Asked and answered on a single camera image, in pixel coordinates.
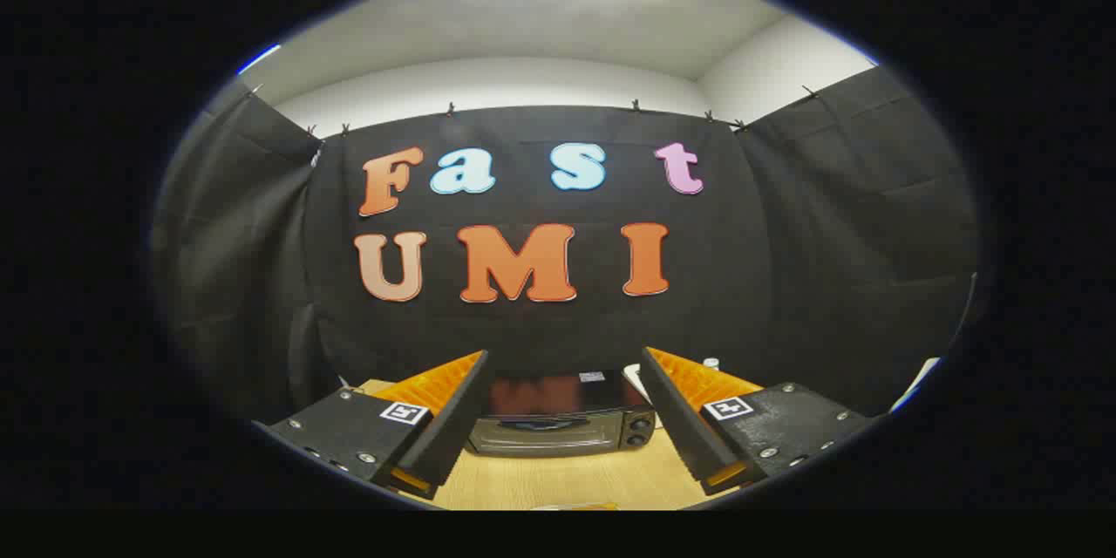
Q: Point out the black toaster oven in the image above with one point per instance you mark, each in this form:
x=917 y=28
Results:
x=558 y=418

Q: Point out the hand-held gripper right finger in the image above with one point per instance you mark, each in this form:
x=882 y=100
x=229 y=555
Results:
x=676 y=418

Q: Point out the white pop-up toaster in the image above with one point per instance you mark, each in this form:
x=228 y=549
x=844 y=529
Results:
x=635 y=379

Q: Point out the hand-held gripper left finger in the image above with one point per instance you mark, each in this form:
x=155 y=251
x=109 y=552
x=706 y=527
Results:
x=453 y=418

